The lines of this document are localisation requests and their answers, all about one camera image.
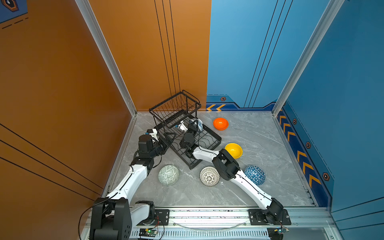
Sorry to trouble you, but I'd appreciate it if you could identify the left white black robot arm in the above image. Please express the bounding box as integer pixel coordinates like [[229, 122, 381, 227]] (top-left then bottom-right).
[[89, 129, 169, 240]]

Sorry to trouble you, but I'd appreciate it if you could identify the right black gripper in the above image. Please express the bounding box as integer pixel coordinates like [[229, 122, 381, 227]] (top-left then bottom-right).
[[180, 120, 199, 148]]

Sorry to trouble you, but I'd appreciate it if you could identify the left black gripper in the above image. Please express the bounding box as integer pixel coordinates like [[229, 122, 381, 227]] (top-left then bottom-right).
[[148, 132, 175, 160]]

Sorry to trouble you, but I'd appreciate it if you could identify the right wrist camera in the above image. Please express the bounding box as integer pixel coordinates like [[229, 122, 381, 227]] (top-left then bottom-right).
[[178, 121, 189, 132]]

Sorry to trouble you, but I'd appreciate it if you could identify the orange plastic bowl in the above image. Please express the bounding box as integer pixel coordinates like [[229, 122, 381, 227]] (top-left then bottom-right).
[[213, 118, 229, 131]]

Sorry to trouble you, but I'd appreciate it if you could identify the left green circuit board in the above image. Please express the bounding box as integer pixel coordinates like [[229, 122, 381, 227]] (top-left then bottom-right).
[[138, 229, 159, 240]]

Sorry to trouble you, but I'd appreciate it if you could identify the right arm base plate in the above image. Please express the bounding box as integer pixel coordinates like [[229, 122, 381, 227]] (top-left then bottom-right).
[[248, 209, 292, 226]]

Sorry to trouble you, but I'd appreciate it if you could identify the dark blue geometric bowl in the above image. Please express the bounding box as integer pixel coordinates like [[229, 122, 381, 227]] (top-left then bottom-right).
[[244, 165, 266, 186]]

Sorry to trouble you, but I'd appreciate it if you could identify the black wire dish rack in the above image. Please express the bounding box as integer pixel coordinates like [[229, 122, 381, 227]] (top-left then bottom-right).
[[149, 90, 222, 170]]

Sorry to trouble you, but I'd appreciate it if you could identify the green circuit board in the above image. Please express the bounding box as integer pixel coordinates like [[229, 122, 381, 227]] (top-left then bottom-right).
[[138, 229, 159, 240], [274, 226, 290, 235]]

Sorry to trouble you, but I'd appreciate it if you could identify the white red-dotted bowl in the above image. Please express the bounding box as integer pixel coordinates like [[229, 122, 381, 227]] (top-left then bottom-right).
[[200, 167, 220, 187]]

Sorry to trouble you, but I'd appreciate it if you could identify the aluminium front rail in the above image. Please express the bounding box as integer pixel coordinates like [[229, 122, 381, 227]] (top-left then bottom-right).
[[80, 205, 340, 240]]

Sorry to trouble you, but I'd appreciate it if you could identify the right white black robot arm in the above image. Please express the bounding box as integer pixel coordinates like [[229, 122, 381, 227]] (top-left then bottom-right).
[[180, 128, 284, 225]]

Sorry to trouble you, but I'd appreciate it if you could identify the blue floral white bowl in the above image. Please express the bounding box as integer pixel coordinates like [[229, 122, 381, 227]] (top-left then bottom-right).
[[193, 119, 204, 133]]

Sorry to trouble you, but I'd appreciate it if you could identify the yellow plastic bowl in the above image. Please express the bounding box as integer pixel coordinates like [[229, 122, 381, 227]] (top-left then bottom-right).
[[225, 143, 243, 159]]

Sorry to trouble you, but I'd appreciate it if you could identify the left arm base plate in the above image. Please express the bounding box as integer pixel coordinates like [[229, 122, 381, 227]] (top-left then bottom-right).
[[138, 209, 170, 226]]

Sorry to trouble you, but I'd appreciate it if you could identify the green patterned white bowl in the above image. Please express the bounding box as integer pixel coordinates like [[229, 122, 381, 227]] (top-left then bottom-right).
[[158, 165, 180, 186]]

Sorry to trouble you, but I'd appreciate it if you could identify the right green circuit board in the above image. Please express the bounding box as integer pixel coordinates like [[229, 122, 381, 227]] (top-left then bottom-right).
[[274, 226, 290, 235]]

